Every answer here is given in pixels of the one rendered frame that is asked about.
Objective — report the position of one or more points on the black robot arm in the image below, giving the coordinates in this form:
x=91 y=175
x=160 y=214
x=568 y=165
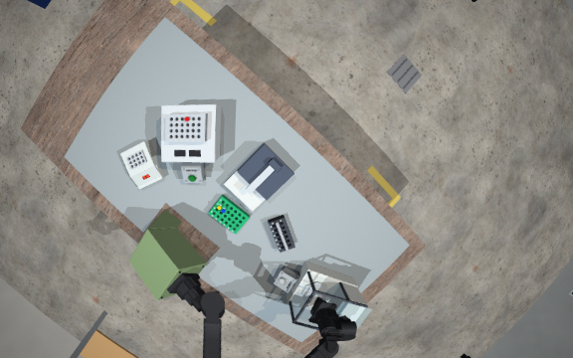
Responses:
x=212 y=305

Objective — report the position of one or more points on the white dry block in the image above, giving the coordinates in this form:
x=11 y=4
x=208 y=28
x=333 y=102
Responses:
x=149 y=171

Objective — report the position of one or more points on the grey bench mat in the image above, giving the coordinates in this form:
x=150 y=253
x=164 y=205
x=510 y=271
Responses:
x=331 y=223

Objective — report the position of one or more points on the green tube rack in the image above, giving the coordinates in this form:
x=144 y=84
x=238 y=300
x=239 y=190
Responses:
x=236 y=214

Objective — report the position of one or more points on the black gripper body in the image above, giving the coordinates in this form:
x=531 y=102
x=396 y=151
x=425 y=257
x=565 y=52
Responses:
x=320 y=311

